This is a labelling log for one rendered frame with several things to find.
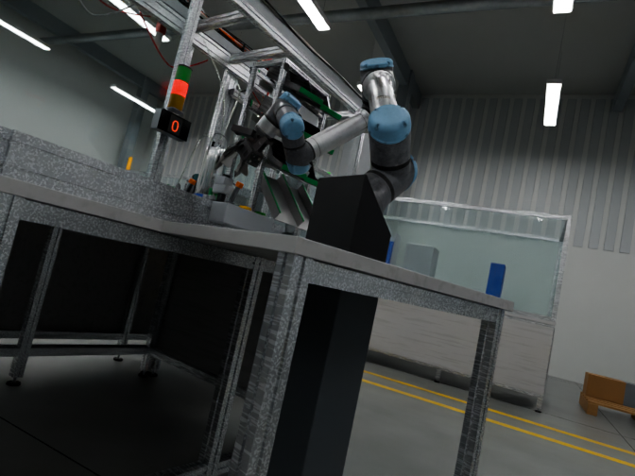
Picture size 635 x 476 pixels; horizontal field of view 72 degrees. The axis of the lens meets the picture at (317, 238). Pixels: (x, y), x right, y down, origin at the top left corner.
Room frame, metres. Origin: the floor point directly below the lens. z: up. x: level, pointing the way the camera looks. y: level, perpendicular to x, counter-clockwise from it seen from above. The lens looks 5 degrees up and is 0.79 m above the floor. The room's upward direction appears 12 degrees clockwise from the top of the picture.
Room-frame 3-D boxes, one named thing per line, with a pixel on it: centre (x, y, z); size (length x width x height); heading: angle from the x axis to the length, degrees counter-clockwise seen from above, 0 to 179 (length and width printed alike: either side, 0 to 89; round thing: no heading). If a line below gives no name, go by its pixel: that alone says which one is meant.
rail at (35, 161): (1.25, 0.40, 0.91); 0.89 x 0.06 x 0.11; 145
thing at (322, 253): (1.28, -0.06, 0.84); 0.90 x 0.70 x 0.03; 133
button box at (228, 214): (1.37, 0.24, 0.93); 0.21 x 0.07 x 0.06; 145
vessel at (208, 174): (2.51, 0.67, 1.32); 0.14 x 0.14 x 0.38
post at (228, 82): (2.84, 0.79, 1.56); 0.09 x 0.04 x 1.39; 145
